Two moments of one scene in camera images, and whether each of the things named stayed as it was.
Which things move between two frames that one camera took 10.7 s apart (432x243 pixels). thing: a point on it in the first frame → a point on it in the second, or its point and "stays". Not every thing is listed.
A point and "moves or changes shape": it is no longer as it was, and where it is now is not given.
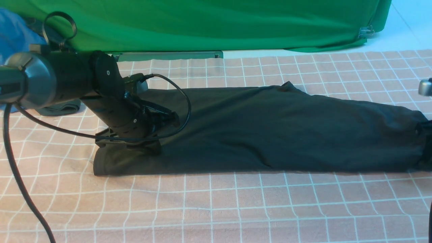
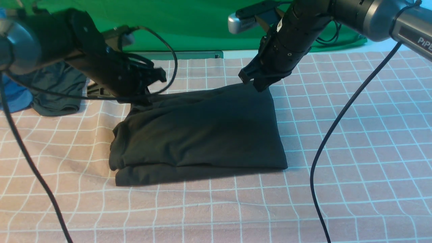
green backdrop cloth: x=114 y=26 stays
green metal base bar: x=129 y=55 stays
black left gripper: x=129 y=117 → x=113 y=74
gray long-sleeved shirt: x=278 y=129 moves or changes shape
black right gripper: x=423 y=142 → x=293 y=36
